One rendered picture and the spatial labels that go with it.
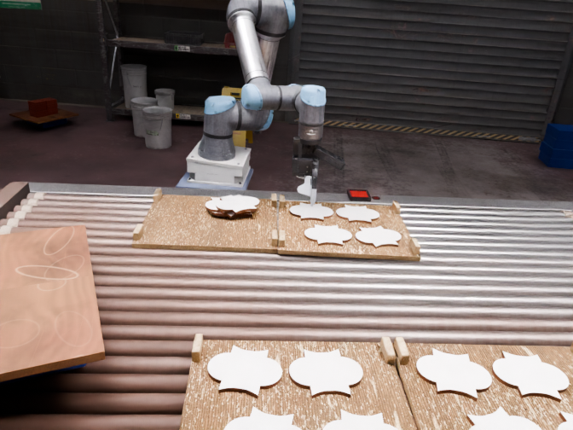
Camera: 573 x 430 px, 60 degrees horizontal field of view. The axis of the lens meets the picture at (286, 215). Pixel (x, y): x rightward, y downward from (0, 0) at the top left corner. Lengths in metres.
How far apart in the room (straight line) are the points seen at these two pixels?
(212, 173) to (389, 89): 4.44
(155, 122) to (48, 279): 4.06
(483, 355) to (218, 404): 0.57
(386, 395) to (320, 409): 0.13
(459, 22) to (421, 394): 5.52
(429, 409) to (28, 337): 0.73
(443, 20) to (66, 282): 5.58
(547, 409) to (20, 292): 1.04
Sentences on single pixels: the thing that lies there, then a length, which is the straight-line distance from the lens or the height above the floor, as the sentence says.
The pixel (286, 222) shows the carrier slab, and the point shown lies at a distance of 1.57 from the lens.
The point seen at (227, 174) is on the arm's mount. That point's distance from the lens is 1.98.
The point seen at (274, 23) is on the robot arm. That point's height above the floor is 1.49.
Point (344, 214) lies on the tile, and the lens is 1.64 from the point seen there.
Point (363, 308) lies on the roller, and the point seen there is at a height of 0.92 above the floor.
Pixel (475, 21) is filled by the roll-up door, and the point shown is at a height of 1.31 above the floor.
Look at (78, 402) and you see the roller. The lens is 1.03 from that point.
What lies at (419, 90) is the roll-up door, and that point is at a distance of 6.29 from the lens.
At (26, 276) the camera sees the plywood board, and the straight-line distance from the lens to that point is 1.18.
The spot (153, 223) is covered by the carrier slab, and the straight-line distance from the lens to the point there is 1.57.
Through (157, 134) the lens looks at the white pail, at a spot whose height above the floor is 0.15.
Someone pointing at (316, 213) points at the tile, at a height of 0.95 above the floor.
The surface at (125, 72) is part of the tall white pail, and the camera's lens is 6.13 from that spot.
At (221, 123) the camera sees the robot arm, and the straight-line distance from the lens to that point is 1.96.
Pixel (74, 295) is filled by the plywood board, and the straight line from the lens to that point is 1.08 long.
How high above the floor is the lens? 1.63
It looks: 25 degrees down
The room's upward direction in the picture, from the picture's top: 4 degrees clockwise
